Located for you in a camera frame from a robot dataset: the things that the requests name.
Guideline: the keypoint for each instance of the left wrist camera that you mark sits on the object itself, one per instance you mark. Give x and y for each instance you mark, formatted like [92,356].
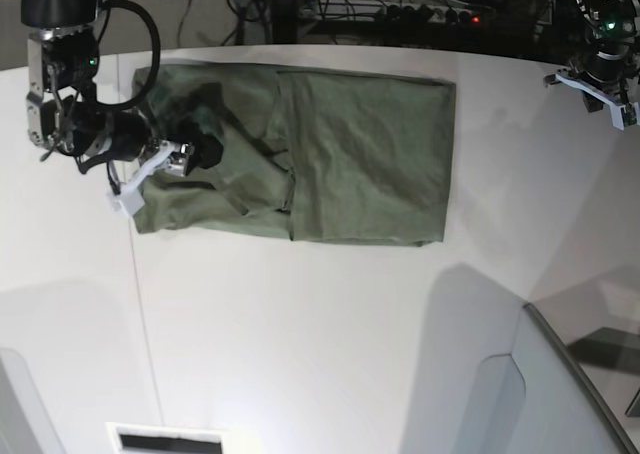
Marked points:
[625,115]

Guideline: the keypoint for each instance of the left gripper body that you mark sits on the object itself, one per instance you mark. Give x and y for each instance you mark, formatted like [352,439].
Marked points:
[603,74]

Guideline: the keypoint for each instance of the black power strip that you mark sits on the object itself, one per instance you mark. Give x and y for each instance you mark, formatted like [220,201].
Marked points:
[421,14]

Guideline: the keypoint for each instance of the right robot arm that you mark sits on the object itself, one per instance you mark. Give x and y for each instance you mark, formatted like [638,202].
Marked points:
[64,113]

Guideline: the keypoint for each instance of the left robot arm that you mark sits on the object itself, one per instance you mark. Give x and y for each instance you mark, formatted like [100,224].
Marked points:
[605,23]

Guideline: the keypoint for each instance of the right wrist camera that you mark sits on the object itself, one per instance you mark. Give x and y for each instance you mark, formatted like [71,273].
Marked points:
[128,204]

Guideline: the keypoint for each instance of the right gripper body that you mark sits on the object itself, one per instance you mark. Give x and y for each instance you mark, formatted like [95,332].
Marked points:
[189,147]

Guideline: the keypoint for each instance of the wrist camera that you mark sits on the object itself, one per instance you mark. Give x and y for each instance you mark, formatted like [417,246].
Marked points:
[625,115]
[128,204]

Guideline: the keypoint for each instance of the olive green t-shirt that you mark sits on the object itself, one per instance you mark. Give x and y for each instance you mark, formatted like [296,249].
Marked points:
[304,154]

